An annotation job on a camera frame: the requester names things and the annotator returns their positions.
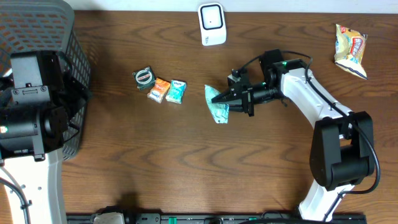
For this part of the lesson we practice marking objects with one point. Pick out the large yellow snack bag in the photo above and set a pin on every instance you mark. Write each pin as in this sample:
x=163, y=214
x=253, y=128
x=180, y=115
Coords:
x=349, y=50

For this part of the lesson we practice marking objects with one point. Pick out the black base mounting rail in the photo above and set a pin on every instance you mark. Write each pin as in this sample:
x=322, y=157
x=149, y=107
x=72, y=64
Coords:
x=155, y=218

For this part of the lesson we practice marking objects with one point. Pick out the orange candy packet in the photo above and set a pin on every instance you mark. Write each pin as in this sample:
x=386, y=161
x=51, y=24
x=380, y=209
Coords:
x=159, y=90

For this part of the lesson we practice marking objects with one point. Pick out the teal candy packet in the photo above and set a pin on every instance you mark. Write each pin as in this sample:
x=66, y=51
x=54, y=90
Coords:
x=176, y=91

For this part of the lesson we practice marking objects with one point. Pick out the black round-logo snack packet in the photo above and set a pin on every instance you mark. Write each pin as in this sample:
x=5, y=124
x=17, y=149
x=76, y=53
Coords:
x=145, y=78

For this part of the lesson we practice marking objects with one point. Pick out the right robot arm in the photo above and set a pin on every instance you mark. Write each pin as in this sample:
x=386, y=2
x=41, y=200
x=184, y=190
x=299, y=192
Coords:
x=343, y=160

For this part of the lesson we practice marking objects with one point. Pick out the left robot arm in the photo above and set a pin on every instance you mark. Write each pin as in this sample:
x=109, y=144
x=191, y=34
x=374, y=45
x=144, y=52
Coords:
x=36, y=123

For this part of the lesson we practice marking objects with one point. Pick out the light green snack packet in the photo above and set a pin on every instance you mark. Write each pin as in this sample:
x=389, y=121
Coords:
x=219, y=112

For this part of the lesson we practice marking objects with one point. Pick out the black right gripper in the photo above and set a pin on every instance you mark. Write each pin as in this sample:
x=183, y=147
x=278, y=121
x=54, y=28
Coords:
x=240, y=96

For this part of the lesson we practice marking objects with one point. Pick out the white barcode scanner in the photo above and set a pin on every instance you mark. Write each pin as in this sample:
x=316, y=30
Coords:
x=212, y=24

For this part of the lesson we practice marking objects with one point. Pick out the dark grey plastic basket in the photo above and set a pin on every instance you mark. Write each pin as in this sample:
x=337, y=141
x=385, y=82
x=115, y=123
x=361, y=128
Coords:
x=43, y=25

